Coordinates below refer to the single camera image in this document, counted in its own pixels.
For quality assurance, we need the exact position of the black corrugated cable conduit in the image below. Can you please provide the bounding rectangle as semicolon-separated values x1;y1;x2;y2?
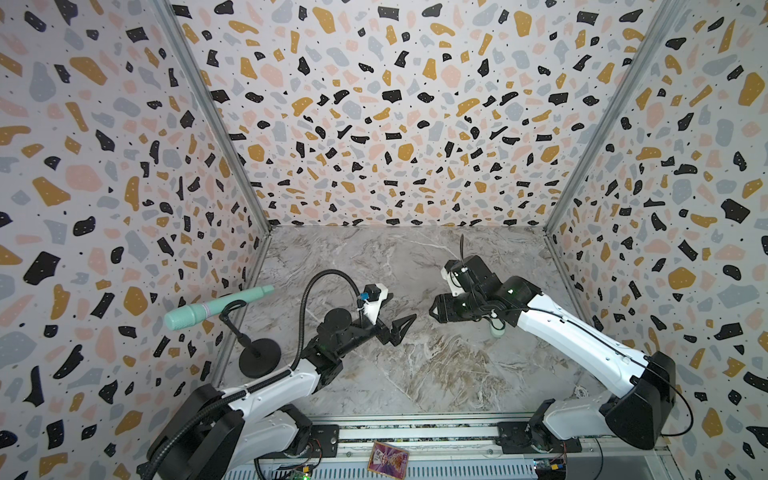
139;268;364;480

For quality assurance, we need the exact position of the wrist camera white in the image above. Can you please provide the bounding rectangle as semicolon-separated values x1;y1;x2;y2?
440;268;465;297
358;283;390;325

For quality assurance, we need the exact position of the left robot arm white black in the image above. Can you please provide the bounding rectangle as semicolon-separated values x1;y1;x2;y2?
141;308;417;479

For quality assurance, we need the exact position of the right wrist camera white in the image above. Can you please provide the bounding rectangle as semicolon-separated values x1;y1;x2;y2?
440;268;465;297

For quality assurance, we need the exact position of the white poker chip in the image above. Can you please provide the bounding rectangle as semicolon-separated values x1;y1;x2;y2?
573;385;590;399

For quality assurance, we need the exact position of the mint green earbud charging case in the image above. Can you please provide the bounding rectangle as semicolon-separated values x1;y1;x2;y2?
489;322;506;339

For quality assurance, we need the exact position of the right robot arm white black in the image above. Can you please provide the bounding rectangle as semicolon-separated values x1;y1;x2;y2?
430;255;681;453

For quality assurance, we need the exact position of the colourful card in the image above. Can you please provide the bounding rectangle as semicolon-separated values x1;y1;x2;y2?
367;441;410;480

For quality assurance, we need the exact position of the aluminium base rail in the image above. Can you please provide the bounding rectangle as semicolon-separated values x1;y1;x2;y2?
221;414;682;479

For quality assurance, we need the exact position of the black microphone stand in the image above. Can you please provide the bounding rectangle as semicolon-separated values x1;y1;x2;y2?
219;300;281;379

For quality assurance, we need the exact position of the mint green microphone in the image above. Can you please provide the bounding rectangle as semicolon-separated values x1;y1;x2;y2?
164;285;275;331

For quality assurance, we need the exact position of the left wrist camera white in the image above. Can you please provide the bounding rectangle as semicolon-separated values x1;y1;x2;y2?
358;283;390;325

